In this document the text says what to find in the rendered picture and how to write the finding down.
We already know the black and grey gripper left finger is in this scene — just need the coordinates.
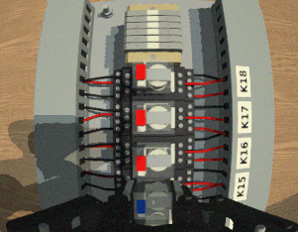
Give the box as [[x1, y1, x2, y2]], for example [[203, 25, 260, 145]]
[[6, 179, 136, 232]]

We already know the grey mounting plate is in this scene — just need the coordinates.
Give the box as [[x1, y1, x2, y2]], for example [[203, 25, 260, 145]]
[[89, 0, 218, 175]]

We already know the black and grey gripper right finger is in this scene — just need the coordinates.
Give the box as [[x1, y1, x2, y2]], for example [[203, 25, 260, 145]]
[[171, 180, 298, 232]]

